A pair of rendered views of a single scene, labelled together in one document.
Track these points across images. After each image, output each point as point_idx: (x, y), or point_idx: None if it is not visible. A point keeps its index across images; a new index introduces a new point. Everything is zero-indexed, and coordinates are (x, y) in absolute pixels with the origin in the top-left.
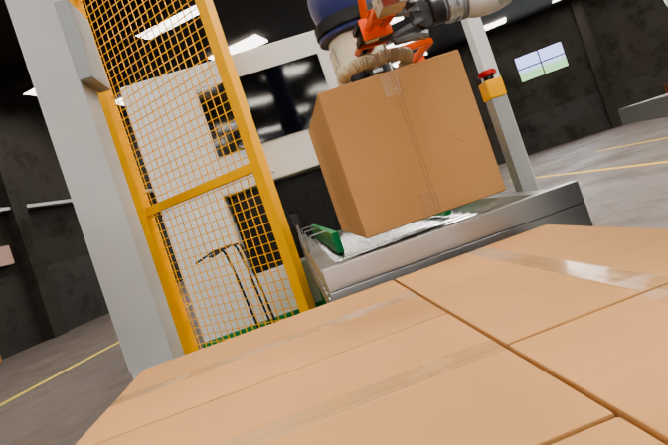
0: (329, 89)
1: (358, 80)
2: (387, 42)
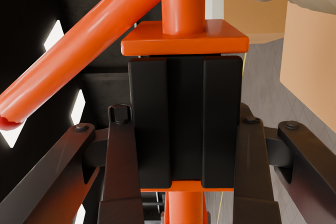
0: (288, 88)
1: (316, 115)
2: (248, 42)
